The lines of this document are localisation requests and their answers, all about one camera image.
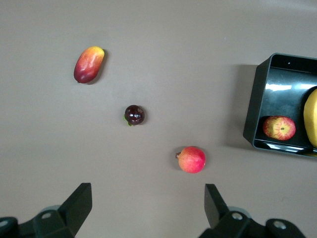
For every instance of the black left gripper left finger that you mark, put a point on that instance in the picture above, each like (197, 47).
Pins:
(71, 215)

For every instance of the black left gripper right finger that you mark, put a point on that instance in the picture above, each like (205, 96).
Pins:
(215, 210)

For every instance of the red yellow apple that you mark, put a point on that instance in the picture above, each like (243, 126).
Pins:
(279, 128)

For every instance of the yellow banana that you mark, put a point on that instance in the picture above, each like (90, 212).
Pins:
(311, 116)

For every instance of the black plastic box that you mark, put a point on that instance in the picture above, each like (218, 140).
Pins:
(256, 99)

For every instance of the red pomegranate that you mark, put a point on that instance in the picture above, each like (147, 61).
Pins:
(192, 160)

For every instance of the dark purple mangosteen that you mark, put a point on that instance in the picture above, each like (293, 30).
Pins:
(134, 115)

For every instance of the red yellow mango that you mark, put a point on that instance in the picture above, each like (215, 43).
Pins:
(88, 65)

